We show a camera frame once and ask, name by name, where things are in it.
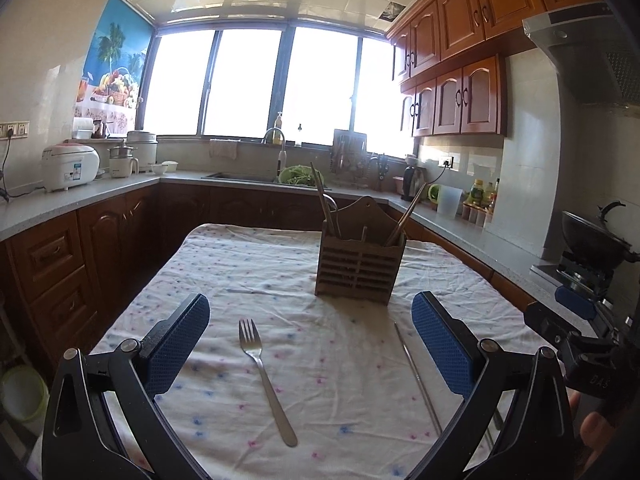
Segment metal range hood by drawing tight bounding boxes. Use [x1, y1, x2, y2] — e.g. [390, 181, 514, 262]
[522, 2, 640, 107]

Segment kitchen sink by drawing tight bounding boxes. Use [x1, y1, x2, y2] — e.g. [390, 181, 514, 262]
[201, 172, 279, 184]

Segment tropical fruit wall poster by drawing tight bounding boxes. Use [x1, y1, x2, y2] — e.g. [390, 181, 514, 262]
[74, 7, 152, 137]

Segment grey kitchen countertop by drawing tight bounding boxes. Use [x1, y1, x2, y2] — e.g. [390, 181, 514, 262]
[0, 170, 566, 291]

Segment green colander with vegetables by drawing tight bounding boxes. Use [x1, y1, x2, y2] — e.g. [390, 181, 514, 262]
[278, 165, 327, 187]

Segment wooden utensil holder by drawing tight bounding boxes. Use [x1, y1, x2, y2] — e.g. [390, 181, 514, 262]
[315, 196, 407, 306]

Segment white printed tablecloth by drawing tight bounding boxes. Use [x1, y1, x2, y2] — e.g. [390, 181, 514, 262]
[27, 223, 566, 480]

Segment gas stove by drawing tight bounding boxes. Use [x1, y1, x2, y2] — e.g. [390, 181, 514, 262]
[531, 252, 618, 311]

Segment tall white cooking pot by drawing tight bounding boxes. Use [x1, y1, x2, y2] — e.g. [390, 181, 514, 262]
[126, 131, 159, 172]

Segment white blender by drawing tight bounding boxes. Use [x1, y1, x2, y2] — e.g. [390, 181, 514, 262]
[108, 143, 139, 177]

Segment wooden upper cabinets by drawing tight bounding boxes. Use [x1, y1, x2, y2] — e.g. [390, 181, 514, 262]
[386, 0, 603, 138]

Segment dark electric kettle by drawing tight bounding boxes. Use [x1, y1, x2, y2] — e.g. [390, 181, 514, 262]
[400, 165, 427, 202]

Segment metal fork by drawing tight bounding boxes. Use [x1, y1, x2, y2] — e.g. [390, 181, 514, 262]
[239, 319, 299, 448]

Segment translucent white pitcher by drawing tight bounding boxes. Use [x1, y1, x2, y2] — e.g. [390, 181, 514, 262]
[438, 185, 464, 219]

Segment kitchen faucet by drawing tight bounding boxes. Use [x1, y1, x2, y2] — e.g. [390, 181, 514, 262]
[263, 127, 287, 181]

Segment kitchen window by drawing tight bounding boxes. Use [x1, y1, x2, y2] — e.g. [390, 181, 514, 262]
[140, 17, 416, 158]

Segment wooden lower cabinets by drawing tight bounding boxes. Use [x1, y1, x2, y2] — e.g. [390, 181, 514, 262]
[0, 182, 541, 376]

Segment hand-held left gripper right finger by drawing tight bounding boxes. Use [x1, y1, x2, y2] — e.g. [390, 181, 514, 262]
[405, 291, 576, 480]

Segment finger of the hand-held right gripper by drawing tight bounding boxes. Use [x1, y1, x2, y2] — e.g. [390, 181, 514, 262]
[555, 284, 598, 320]
[525, 301, 621, 356]

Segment white rice cooker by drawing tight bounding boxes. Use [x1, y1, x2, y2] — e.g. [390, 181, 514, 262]
[41, 143, 100, 193]

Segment person's right hand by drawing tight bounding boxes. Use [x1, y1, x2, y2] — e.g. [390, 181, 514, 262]
[570, 392, 618, 458]

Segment black power cable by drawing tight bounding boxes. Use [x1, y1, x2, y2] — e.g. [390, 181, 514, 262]
[0, 135, 43, 202]

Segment hanging dish cloth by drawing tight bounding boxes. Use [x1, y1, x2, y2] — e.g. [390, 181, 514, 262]
[208, 139, 240, 161]

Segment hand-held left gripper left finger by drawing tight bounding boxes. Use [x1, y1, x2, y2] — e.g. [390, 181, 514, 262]
[41, 292, 211, 480]

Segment black wok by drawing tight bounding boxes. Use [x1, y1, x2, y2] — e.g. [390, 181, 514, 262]
[560, 201, 640, 267]

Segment wooden cabinets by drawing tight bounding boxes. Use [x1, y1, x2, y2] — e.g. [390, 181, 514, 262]
[0, 182, 541, 376]
[386, 0, 603, 138]

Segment pale green trash bin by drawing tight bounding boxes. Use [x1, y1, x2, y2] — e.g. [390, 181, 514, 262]
[0, 364, 50, 436]

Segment wooden chopstick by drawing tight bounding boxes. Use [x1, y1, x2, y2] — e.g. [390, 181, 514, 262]
[390, 184, 429, 247]
[385, 182, 427, 247]
[309, 162, 333, 236]
[315, 170, 337, 236]

